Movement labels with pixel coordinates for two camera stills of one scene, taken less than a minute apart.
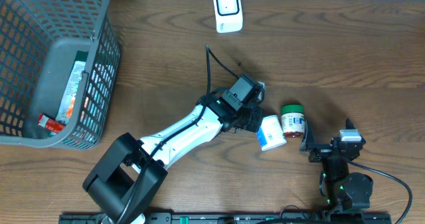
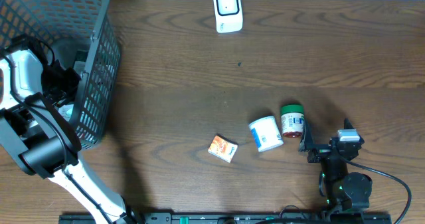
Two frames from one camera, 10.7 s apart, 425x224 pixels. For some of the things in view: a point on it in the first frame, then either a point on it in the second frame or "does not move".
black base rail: x=232 y=218 does not move
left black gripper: x=257 y=120 to x=72 y=88
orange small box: x=69 y=112 to x=222 y=148
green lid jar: x=293 y=120 does not move
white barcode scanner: x=228 y=9 does not move
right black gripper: x=321 y=150 does not move
